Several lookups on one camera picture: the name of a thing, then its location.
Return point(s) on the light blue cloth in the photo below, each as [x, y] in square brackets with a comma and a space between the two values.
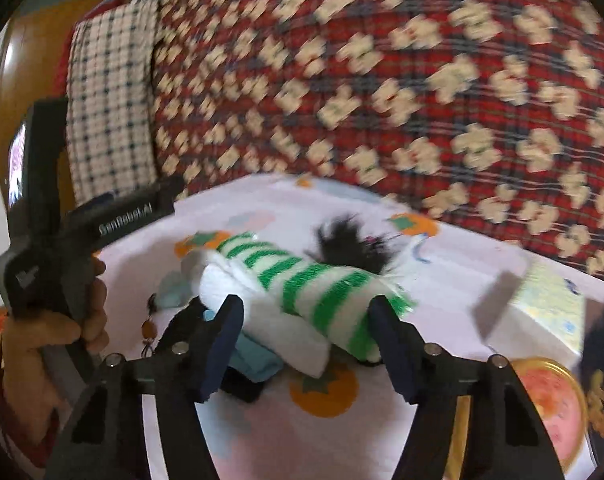
[254, 360]

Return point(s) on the black cloth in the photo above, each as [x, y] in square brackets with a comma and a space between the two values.
[247, 390]

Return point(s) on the red knit hanging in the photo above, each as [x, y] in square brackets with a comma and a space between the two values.
[64, 67]

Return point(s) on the person's left hand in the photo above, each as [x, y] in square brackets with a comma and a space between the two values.
[27, 375]

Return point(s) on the checkered cloth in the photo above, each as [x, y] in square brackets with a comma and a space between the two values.
[107, 110]

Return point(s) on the round metal tin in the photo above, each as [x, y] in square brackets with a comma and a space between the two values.
[602, 360]

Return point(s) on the gold can with pink lid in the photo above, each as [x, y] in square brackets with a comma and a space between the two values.
[552, 400]

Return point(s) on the wooden door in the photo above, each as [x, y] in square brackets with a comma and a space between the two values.
[32, 60]

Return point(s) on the black fuzzy sock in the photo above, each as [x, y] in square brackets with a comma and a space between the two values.
[347, 245]

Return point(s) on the green striped sock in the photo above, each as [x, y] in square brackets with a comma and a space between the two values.
[302, 280]

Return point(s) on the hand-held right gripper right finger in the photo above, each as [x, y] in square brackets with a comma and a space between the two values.
[392, 350]

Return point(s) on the yellow tissue pack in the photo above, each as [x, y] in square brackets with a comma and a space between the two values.
[547, 305]

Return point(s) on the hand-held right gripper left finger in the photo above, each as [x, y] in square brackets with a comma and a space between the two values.
[222, 355]

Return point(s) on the red plaid bear blanket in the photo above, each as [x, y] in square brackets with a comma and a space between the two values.
[382, 60]

